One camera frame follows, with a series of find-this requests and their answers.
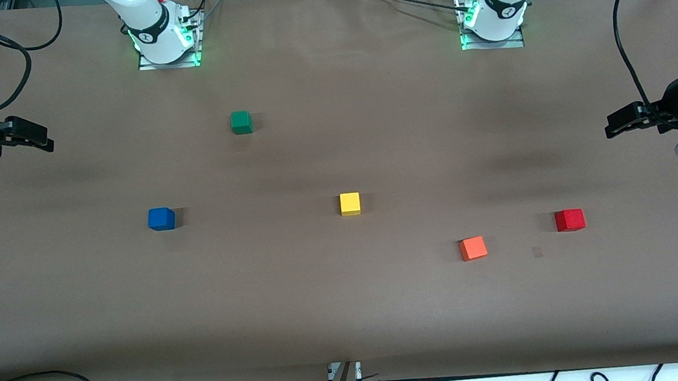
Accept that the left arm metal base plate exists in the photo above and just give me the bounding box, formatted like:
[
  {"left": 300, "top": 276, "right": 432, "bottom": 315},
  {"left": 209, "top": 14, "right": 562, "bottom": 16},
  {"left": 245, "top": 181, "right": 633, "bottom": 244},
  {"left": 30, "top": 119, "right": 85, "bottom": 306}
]
[{"left": 455, "top": 0, "right": 526, "bottom": 53}]

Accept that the thin black hanging cable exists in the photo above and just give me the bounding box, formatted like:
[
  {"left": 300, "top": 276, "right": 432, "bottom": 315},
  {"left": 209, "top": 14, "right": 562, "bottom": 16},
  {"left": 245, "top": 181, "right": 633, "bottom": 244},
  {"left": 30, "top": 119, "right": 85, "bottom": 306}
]
[{"left": 15, "top": 0, "right": 66, "bottom": 53}]

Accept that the orange wooden block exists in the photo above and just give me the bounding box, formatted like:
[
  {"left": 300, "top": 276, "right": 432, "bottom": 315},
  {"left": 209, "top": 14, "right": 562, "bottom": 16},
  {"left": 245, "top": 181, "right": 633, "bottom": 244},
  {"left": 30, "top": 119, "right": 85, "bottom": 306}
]
[{"left": 458, "top": 235, "right": 489, "bottom": 263}]

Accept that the brown paper table cover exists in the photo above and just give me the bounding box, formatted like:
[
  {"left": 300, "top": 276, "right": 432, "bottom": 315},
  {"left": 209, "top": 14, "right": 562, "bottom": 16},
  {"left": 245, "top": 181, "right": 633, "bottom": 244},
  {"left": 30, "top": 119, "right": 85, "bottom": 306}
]
[{"left": 0, "top": 0, "right": 678, "bottom": 381}]

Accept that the blue wooden block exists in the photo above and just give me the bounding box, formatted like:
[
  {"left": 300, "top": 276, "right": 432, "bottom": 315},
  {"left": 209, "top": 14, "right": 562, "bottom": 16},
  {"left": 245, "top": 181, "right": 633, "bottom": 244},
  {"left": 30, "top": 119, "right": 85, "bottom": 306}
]
[{"left": 146, "top": 206, "right": 177, "bottom": 233}]

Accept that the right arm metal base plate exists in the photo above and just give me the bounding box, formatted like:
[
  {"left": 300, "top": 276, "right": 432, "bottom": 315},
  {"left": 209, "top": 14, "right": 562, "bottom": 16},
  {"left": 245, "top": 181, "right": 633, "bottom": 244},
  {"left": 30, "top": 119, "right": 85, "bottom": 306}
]
[{"left": 134, "top": 11, "right": 207, "bottom": 73}]

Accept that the yellow wooden block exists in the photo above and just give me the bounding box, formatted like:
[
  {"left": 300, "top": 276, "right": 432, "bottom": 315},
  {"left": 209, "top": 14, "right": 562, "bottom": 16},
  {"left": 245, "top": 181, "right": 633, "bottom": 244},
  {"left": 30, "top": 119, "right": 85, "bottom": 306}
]
[{"left": 339, "top": 192, "right": 363, "bottom": 217}]

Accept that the green wooden block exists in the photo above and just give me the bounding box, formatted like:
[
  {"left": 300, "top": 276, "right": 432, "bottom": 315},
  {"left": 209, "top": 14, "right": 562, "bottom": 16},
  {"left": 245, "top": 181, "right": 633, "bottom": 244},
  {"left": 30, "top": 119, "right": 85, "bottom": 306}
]
[{"left": 229, "top": 110, "right": 254, "bottom": 136}]

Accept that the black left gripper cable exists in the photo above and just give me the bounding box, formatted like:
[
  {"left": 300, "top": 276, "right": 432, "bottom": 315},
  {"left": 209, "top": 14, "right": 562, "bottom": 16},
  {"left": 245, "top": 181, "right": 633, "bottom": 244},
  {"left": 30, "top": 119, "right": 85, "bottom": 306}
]
[{"left": 611, "top": 0, "right": 678, "bottom": 125}]

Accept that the red wooden block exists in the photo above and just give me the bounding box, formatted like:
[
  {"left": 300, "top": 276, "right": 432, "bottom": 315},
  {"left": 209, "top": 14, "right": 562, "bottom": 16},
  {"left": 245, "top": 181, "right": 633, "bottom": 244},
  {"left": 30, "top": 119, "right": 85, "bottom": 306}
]
[{"left": 555, "top": 208, "right": 588, "bottom": 234}]

